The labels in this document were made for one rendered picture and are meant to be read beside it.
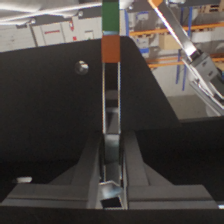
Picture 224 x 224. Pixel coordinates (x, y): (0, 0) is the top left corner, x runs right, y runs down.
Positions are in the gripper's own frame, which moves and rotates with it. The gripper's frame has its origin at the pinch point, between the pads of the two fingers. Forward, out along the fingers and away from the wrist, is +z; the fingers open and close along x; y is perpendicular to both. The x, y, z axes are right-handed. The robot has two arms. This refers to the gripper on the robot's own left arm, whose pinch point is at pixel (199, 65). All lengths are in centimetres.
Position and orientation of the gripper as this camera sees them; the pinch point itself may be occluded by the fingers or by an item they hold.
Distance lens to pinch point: 28.8
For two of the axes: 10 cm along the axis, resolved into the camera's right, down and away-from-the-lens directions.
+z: -7.1, -4.5, -5.4
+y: -6.8, 6.3, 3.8
